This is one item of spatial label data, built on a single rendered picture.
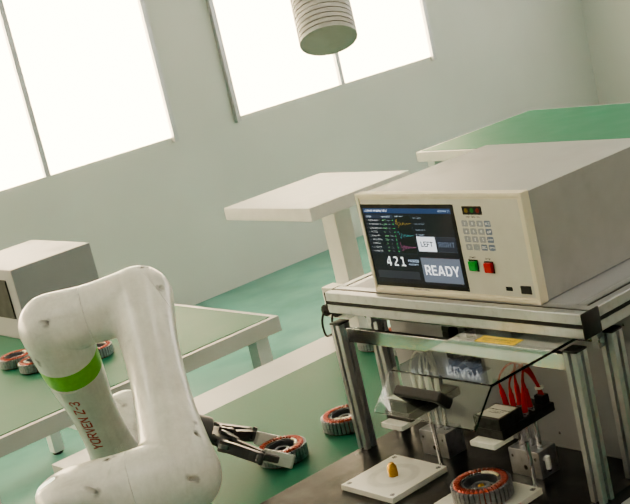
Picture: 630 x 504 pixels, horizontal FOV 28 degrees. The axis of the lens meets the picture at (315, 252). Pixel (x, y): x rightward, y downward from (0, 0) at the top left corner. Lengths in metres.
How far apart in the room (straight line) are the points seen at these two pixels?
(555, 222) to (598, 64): 7.85
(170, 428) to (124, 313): 0.29
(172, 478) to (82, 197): 5.23
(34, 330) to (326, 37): 1.48
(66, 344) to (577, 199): 0.95
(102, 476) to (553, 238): 0.88
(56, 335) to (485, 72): 7.15
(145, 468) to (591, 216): 0.92
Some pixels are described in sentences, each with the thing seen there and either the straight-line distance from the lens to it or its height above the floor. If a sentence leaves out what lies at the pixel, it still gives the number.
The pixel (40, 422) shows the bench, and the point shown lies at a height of 0.74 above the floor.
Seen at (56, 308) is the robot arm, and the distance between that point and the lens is 2.29.
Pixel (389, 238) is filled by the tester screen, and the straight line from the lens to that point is 2.45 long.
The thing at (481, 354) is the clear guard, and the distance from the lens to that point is 2.19.
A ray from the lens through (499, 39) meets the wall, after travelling 9.33.
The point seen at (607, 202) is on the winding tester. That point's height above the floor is 1.24.
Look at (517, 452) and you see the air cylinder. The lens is 2.41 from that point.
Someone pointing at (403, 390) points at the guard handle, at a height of 1.06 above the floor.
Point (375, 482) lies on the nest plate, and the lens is 2.49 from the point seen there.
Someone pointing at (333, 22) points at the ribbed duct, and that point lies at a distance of 3.42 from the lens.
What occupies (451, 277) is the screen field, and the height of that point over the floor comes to 1.16.
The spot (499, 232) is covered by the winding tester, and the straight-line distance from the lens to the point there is 2.24.
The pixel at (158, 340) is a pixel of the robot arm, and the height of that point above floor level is 1.21.
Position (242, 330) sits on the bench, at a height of 0.75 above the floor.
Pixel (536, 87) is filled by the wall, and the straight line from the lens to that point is 9.60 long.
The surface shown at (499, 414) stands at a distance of 2.31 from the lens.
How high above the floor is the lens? 1.77
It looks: 12 degrees down
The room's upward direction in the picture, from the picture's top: 13 degrees counter-clockwise
